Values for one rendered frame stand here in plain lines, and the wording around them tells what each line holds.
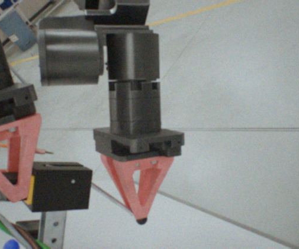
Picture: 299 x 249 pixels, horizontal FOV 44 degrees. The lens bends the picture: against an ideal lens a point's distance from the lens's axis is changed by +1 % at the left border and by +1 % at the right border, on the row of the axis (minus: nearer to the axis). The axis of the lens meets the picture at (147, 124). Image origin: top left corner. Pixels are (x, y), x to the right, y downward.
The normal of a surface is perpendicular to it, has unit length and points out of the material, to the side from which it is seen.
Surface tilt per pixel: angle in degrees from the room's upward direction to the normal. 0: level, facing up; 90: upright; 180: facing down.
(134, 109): 68
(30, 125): 106
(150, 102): 89
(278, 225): 0
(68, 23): 49
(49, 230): 86
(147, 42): 86
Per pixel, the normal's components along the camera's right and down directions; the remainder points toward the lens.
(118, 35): -0.44, 0.13
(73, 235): 0.11, -0.99
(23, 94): 0.56, 0.11
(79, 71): 0.24, 0.56
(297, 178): -0.51, -0.70
